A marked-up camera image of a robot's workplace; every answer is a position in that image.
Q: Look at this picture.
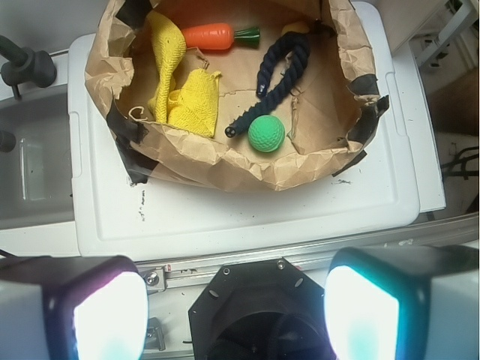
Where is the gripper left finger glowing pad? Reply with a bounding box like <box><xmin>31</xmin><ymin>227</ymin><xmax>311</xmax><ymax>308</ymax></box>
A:
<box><xmin>1</xmin><ymin>256</ymin><xmax>149</xmax><ymax>359</ymax></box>

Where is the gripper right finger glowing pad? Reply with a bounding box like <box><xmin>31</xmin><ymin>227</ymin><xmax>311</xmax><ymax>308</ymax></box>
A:
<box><xmin>324</xmin><ymin>245</ymin><xmax>479</xmax><ymax>359</ymax></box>

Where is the dark blue rope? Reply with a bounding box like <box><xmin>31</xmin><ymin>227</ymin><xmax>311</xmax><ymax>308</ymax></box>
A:
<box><xmin>224</xmin><ymin>31</ymin><xmax>312</xmax><ymax>139</ymax></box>

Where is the white plastic bin lid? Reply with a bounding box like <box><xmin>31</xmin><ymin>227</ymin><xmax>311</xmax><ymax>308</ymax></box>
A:
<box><xmin>67</xmin><ymin>1</ymin><xmax>446</xmax><ymax>261</ymax></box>

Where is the clear plastic bin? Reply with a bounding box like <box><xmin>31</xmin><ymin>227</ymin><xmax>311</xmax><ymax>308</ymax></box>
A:
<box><xmin>1</xmin><ymin>85</ymin><xmax>74</xmax><ymax>230</ymax></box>

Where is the yellow knitted cloth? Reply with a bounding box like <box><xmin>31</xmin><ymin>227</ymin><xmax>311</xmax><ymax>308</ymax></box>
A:
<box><xmin>147</xmin><ymin>11</ymin><xmax>221</xmax><ymax>138</ymax></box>

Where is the green dimpled ball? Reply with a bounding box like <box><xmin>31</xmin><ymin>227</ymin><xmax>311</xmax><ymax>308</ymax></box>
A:
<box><xmin>248</xmin><ymin>115</ymin><xmax>285</xmax><ymax>153</ymax></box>

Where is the black clamp knob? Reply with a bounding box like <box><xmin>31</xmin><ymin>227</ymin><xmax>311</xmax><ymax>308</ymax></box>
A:
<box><xmin>1</xmin><ymin>35</ymin><xmax>57</xmax><ymax>101</ymax></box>

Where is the brown paper bag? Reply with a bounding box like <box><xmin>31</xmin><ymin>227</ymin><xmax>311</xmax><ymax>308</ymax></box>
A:
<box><xmin>85</xmin><ymin>1</ymin><xmax>389</xmax><ymax>192</ymax></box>

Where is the orange toy carrot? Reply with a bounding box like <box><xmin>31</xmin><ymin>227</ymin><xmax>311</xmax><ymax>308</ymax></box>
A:
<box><xmin>181</xmin><ymin>22</ymin><xmax>261</xmax><ymax>50</ymax></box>

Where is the yellow rubber duck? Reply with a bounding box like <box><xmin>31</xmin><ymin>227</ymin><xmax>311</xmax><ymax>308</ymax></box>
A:
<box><xmin>281</xmin><ymin>20</ymin><xmax>310</xmax><ymax>36</ymax></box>

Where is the aluminium rail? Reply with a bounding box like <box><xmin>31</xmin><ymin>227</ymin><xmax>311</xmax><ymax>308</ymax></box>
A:
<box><xmin>136</xmin><ymin>212</ymin><xmax>479</xmax><ymax>293</ymax></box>

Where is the black octagonal mount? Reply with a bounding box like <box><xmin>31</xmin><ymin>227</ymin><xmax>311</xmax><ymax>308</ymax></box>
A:
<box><xmin>188</xmin><ymin>258</ymin><xmax>336</xmax><ymax>359</ymax></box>

